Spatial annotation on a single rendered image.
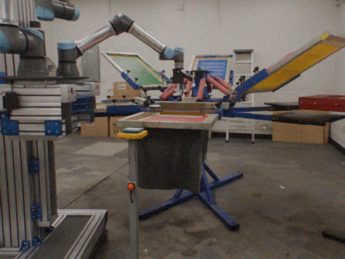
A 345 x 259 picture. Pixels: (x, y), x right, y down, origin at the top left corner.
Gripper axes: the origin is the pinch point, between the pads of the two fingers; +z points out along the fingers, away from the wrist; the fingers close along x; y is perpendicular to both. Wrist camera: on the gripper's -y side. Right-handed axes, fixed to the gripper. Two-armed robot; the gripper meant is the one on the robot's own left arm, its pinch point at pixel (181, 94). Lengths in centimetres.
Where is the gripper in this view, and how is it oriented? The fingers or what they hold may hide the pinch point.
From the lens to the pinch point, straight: 247.2
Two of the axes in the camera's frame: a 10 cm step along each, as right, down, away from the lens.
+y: -9.8, -0.2, 2.2
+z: 0.2, 9.9, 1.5
